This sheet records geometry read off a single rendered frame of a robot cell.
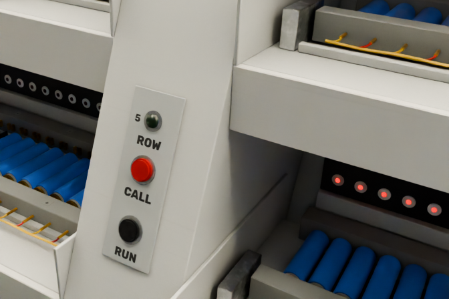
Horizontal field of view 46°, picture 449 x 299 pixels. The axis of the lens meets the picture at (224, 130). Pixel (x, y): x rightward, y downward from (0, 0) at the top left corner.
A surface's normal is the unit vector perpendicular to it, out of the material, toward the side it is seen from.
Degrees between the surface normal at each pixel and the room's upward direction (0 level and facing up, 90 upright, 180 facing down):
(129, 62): 90
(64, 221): 111
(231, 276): 21
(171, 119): 90
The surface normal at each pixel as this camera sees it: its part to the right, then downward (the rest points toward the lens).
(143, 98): -0.44, 0.03
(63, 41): -0.48, 0.36
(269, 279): 0.05, -0.90
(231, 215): 0.87, 0.25
